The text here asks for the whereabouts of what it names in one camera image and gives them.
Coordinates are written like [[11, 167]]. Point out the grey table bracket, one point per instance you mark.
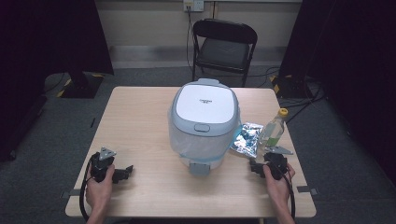
[[307, 189], [69, 193]]

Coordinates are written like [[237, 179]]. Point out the silver foil packet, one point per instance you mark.
[[247, 139]]

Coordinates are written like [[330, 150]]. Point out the grey-blue lidded trash can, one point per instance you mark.
[[204, 104]]

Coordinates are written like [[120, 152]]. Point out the white wall socket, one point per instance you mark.
[[193, 5]]

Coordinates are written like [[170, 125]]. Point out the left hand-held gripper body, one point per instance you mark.
[[101, 166]]

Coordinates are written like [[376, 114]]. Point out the person's left hand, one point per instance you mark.
[[99, 191]]

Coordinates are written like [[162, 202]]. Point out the black folding chair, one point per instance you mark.
[[222, 51]]

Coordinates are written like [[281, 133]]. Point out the person's right hand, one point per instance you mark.
[[278, 189]]

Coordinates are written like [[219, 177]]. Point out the clear bottle with yellow cap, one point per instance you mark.
[[274, 129]]

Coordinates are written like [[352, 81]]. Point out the small black floor strip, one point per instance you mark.
[[92, 122]]

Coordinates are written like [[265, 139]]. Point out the black stand base, striped tape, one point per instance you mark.
[[81, 87], [291, 87]]

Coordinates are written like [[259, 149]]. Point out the dark curtain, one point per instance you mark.
[[351, 62], [46, 46]]

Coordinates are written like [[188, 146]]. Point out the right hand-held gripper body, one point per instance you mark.
[[275, 165]]

